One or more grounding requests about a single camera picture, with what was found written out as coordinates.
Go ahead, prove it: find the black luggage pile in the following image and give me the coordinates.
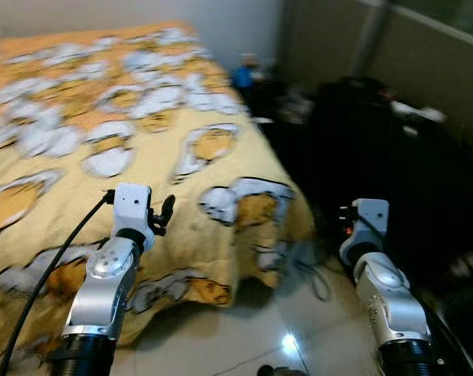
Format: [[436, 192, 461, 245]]
[[256, 74, 473, 314]]

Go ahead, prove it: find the yellow cartoon print blanket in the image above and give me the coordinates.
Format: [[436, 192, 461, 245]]
[[0, 21, 317, 366]]

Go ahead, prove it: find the small white paper item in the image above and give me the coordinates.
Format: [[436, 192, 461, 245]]
[[393, 102, 449, 127]]

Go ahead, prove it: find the small blue object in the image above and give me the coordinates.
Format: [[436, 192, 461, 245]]
[[233, 55, 258, 88]]

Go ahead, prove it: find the black robot foot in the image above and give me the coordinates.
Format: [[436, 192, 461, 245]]
[[256, 364, 308, 376]]

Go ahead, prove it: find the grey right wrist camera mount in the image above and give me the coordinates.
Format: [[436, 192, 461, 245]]
[[352, 198, 391, 248]]

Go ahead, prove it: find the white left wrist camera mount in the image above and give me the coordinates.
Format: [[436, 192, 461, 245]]
[[113, 184, 153, 237]]

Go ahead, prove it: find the thin loose floor cable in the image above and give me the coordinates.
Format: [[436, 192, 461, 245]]
[[287, 243, 332, 303]]

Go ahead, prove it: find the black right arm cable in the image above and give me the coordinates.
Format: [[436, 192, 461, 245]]
[[424, 305, 473, 376]]

